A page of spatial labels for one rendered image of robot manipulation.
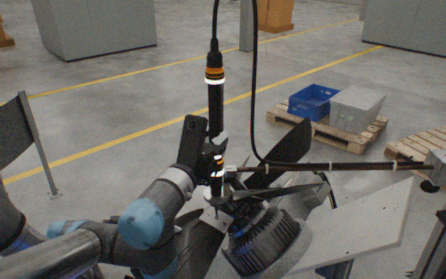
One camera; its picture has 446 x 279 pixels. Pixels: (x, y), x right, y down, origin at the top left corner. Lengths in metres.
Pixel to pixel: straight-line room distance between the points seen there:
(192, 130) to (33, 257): 0.34
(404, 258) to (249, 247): 1.88
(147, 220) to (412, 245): 2.47
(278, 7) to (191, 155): 8.29
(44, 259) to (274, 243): 0.62
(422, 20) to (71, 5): 6.69
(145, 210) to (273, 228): 0.50
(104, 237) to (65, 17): 6.23
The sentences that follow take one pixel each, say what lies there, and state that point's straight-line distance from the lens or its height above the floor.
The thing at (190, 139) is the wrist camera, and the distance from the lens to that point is 0.66.
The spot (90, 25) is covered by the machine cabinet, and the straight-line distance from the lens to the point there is 6.93.
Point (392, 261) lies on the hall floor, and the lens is 2.68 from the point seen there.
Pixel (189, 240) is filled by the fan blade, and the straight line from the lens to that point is 0.92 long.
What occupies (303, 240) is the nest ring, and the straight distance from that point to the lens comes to 0.98.
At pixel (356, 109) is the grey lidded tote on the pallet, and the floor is 0.45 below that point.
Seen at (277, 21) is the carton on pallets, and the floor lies 0.28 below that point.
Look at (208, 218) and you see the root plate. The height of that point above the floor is 1.19.
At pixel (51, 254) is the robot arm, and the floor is 1.48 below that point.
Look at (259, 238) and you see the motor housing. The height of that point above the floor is 1.16.
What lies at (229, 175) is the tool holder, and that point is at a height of 1.36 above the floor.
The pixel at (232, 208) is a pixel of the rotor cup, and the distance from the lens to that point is 0.98.
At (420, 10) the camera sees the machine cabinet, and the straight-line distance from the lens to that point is 7.89.
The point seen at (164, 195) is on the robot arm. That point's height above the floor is 1.49.
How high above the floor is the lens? 1.87
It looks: 30 degrees down
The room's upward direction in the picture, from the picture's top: straight up
